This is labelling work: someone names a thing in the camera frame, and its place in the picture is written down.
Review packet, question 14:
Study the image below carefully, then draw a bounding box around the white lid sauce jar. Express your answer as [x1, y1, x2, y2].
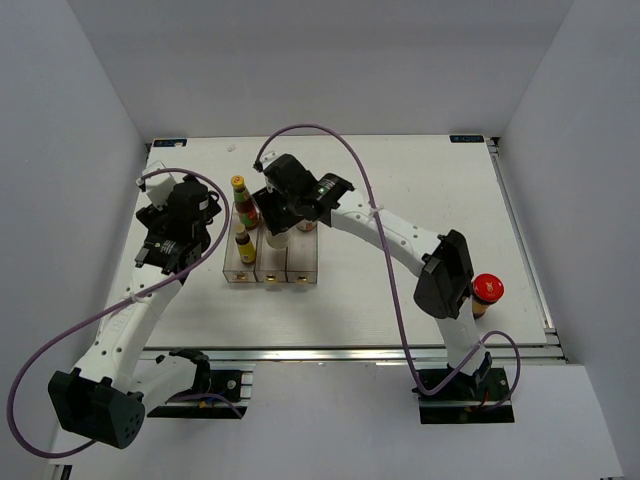
[296, 221, 316, 232]

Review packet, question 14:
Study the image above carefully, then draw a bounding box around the red chili sauce bottle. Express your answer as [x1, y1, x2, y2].
[231, 175, 260, 230]

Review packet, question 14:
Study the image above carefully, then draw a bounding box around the black grinder white bottle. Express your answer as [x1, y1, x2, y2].
[265, 230, 290, 250]

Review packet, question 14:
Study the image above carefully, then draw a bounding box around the small yellow label bottle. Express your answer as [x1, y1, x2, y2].
[234, 223, 256, 264]

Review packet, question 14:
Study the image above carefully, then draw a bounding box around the red lid brown jar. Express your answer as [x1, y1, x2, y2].
[472, 273, 505, 319]

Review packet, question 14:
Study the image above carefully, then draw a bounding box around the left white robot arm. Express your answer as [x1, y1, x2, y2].
[48, 175, 221, 449]

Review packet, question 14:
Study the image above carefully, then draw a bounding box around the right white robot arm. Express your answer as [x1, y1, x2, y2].
[254, 153, 491, 399]

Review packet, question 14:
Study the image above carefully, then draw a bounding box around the right clear organizer bin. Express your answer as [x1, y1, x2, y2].
[286, 226, 318, 285]

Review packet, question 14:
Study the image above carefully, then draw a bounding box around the clear organizer bin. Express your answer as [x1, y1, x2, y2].
[222, 207, 259, 283]
[255, 222, 288, 284]
[286, 226, 318, 285]

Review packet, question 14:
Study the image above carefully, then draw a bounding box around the middle clear organizer bin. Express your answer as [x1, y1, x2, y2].
[255, 222, 288, 284]

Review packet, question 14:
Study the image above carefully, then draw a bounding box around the left clear organizer bin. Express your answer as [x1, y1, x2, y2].
[222, 207, 259, 283]

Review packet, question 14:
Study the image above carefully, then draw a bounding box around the left blue table label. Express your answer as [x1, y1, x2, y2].
[152, 138, 187, 148]

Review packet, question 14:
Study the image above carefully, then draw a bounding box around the blue table label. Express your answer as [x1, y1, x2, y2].
[449, 134, 485, 144]
[152, 138, 187, 148]

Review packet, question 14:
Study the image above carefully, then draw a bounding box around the right blue table label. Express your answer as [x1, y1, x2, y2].
[449, 134, 485, 144]

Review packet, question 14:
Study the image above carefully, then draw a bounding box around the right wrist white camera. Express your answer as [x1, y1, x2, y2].
[253, 155, 280, 175]

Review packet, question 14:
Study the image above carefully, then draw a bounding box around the wrist white camera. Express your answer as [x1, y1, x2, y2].
[136, 173, 177, 211]
[253, 155, 280, 175]

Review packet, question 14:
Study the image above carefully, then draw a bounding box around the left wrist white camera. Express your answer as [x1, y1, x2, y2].
[136, 173, 177, 211]

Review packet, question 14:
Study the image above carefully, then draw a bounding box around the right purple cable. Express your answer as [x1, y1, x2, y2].
[253, 123, 524, 409]

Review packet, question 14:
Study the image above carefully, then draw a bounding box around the aluminium table front rail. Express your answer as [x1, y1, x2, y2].
[140, 345, 565, 362]

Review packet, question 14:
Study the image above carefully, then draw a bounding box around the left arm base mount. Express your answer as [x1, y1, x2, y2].
[146, 348, 253, 420]

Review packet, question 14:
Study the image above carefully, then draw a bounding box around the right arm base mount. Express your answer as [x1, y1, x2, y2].
[412, 368, 515, 425]

